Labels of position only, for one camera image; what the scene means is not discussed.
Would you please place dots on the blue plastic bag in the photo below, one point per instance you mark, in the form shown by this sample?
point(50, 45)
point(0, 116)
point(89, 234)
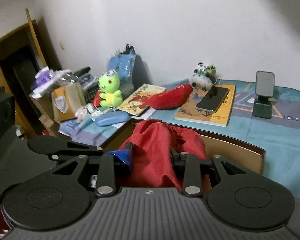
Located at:
point(123, 63)

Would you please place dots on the dark wooden cabinet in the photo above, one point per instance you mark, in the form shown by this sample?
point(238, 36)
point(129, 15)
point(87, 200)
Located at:
point(22, 54)

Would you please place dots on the red cloth bag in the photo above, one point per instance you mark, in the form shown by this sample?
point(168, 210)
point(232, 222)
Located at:
point(151, 155)

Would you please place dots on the illustrated children book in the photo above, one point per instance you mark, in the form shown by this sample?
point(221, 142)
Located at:
point(137, 102)

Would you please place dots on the brown cardboard box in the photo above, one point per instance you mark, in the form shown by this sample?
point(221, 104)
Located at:
point(244, 153)

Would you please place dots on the panda plush toy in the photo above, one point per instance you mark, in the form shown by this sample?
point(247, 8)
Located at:
point(204, 77)

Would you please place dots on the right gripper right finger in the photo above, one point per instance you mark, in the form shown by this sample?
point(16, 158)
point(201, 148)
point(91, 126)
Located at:
point(178, 160)

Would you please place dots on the paper bag with emblem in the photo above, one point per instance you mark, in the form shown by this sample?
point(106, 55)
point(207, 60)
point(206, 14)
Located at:
point(66, 100)

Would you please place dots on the red chili plush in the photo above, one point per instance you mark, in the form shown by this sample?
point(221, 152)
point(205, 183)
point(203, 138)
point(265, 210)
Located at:
point(172, 98)

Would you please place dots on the green phone stand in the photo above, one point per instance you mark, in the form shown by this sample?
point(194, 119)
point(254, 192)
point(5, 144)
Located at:
point(264, 90)

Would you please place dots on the blue grey patterned bedsheet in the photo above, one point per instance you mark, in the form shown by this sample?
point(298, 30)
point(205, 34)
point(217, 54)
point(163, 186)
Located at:
point(278, 136)

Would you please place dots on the yellow book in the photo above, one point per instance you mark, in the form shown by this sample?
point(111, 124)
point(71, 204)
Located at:
point(188, 112)

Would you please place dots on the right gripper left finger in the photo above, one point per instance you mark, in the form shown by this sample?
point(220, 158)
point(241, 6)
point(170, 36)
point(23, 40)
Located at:
point(124, 155)

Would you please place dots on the green frog plush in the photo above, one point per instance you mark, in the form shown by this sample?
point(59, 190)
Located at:
point(109, 84)

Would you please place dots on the black smartphone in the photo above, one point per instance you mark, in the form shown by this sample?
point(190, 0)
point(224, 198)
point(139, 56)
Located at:
point(212, 100)

